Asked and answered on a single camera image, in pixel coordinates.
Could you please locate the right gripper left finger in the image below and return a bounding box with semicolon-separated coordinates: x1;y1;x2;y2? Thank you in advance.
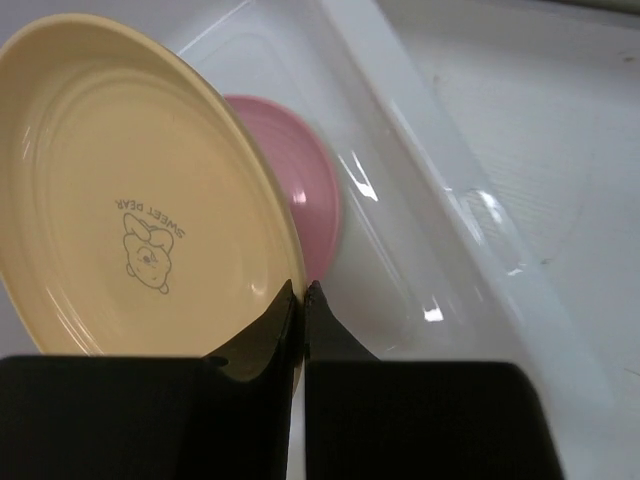
1;284;295;479

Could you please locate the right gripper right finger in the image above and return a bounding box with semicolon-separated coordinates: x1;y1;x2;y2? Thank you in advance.
304;283;563;479

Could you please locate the orange yellow plate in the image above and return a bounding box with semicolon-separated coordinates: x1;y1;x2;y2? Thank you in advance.
0;12;309;396

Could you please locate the pink plate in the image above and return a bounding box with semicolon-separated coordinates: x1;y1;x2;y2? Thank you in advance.
225;95;342;281

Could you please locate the white plastic bin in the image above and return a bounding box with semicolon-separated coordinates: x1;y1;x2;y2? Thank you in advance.
177;0;640;480

